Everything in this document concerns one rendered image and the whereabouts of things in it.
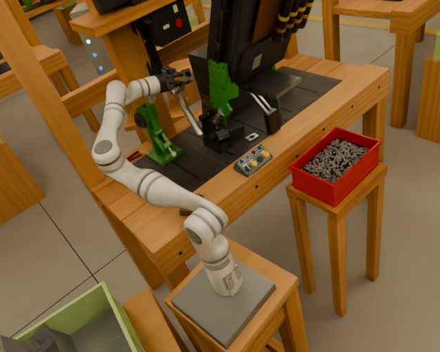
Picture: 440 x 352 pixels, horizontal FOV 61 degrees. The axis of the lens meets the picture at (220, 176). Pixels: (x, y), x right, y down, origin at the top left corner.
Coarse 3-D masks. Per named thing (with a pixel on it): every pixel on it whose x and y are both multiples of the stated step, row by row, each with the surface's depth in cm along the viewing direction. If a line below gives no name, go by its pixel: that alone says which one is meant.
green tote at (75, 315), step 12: (96, 288) 121; (84, 300) 120; (96, 300) 123; (108, 300) 116; (60, 312) 117; (72, 312) 120; (84, 312) 123; (96, 312) 126; (120, 312) 119; (36, 324) 116; (48, 324) 117; (60, 324) 120; (72, 324) 122; (84, 324) 125; (120, 324) 109; (24, 336) 114; (132, 336) 113; (132, 348) 102
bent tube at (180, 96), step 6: (186, 72) 157; (186, 78) 155; (192, 78) 156; (180, 96) 165; (180, 102) 166; (186, 108) 165; (186, 114) 165; (192, 114) 166; (192, 120) 164; (192, 126) 165; (198, 126) 164; (198, 132) 163
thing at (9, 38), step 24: (0, 0) 127; (0, 24) 130; (0, 48) 136; (24, 48) 137; (120, 48) 160; (144, 48) 167; (288, 48) 226; (24, 72) 140; (120, 72) 168; (144, 72) 171; (48, 96) 149; (48, 120) 152; (72, 120) 159; (168, 120) 190; (72, 144) 163; (96, 168) 175
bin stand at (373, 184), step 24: (384, 168) 153; (288, 192) 159; (360, 192) 147; (336, 216) 142; (336, 240) 153; (312, 264) 192; (336, 264) 164; (312, 288) 204; (336, 288) 178; (336, 312) 193
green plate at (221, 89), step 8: (216, 64) 156; (224, 64) 152; (216, 72) 158; (224, 72) 154; (216, 80) 160; (224, 80) 156; (216, 88) 162; (224, 88) 157; (232, 88) 160; (216, 96) 164; (224, 96) 159; (232, 96) 162; (216, 104) 166
